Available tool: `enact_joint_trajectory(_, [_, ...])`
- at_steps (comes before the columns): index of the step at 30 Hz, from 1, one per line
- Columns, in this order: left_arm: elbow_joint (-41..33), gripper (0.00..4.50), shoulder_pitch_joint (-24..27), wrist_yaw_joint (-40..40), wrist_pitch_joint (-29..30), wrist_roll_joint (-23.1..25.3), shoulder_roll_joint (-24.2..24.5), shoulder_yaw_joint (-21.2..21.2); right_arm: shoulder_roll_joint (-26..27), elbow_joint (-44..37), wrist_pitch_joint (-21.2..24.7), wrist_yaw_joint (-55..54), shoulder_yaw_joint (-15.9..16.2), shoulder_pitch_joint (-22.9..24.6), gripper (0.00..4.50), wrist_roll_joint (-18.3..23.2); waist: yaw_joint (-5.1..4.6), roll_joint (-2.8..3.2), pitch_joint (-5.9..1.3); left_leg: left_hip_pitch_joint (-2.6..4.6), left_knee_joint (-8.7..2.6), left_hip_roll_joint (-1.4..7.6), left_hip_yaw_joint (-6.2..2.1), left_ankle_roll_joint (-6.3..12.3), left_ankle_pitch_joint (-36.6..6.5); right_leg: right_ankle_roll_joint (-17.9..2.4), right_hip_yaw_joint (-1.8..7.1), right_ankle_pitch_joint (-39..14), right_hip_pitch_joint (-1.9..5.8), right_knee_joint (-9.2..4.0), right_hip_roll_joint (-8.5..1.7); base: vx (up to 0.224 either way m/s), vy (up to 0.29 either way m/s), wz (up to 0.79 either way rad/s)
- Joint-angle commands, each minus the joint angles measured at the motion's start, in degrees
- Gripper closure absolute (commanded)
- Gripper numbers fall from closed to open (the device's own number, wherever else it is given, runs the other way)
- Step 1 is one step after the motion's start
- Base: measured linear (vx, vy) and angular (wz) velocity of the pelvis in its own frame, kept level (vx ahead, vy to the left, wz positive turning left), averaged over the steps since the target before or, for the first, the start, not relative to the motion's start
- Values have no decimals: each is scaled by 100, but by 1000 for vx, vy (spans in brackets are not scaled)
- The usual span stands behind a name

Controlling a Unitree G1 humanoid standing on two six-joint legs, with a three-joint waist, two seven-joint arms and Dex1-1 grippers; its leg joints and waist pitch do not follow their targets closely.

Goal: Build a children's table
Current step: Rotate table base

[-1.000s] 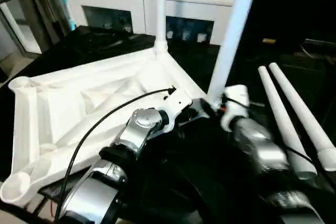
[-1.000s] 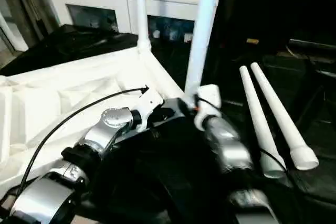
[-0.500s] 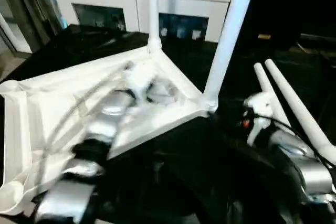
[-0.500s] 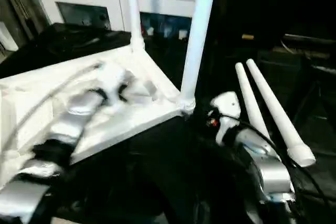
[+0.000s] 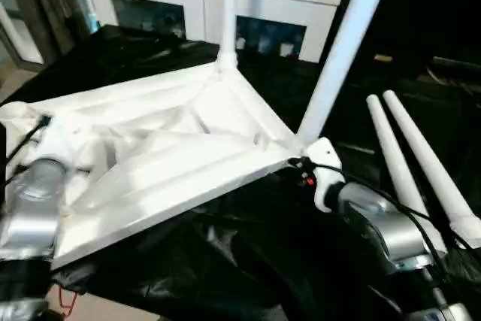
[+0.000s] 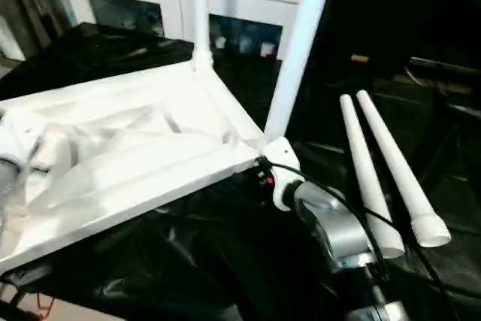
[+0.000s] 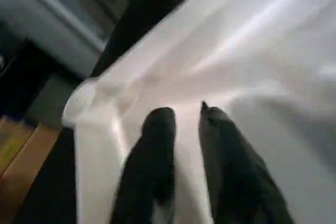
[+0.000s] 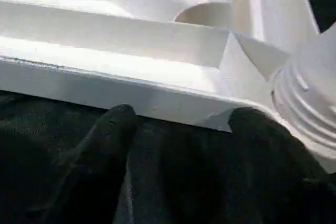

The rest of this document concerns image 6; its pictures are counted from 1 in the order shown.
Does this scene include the white plastic table leg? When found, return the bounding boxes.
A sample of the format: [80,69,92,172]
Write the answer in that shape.
[339,94,406,259]
[355,89,452,249]
[191,0,216,73]
[262,0,339,148]

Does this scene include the white plastic table top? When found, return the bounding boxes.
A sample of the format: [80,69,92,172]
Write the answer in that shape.
[0,62,283,275]

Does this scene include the black plastic mat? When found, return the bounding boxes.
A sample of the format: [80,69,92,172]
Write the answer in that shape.
[0,22,481,321]

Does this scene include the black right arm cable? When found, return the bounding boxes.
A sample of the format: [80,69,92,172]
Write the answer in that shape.
[259,157,461,321]

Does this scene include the black bench with silver rail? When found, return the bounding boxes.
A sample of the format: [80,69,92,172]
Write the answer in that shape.
[404,56,481,120]

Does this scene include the red floor cable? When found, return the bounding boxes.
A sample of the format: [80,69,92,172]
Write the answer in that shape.
[33,291,56,317]

